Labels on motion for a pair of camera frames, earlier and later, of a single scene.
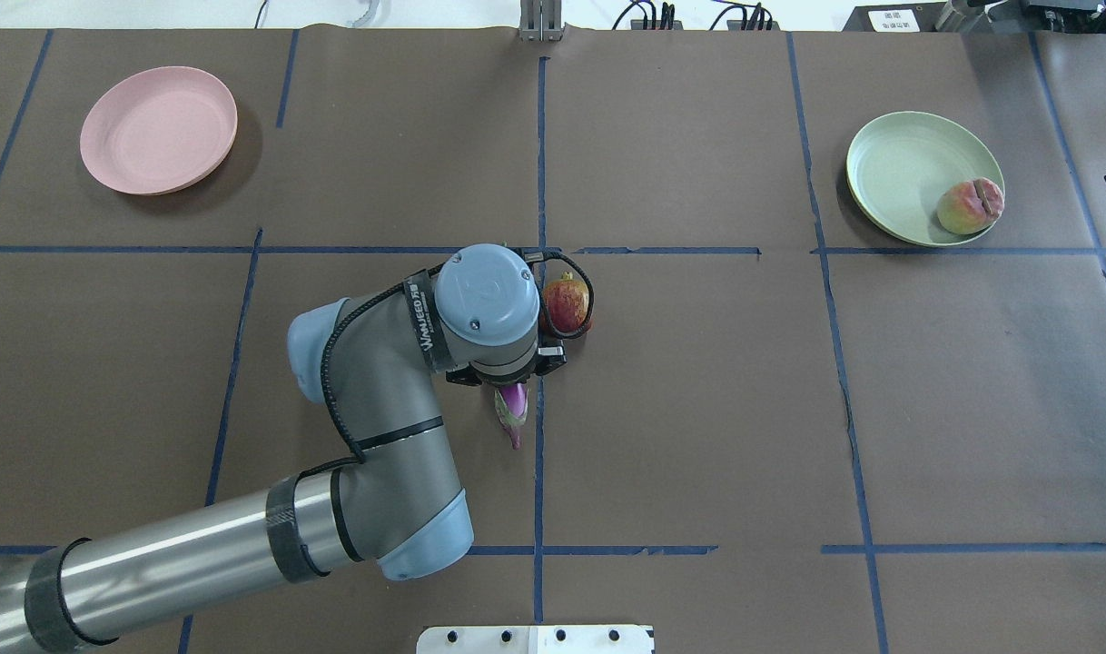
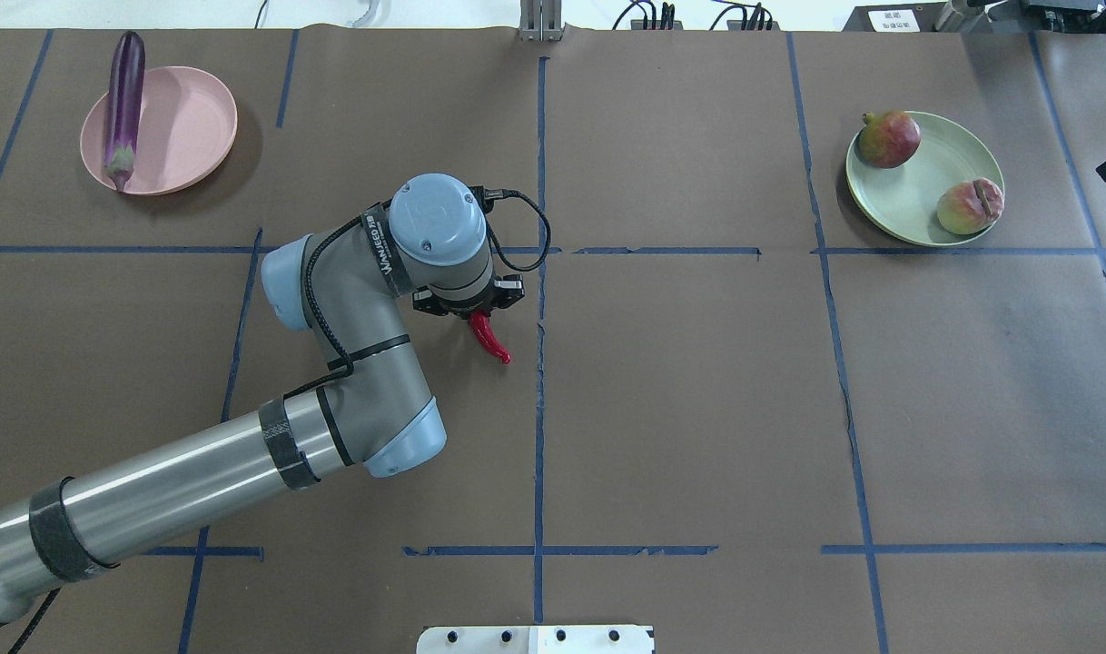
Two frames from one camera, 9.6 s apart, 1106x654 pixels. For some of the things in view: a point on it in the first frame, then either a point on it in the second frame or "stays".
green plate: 900,165 stays
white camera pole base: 537,639 stays
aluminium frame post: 540,20 stays
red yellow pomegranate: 566,302 → 889,139
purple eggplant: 511,402 → 124,106
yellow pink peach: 971,206 stays
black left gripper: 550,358 → 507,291
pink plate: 157,130 stays
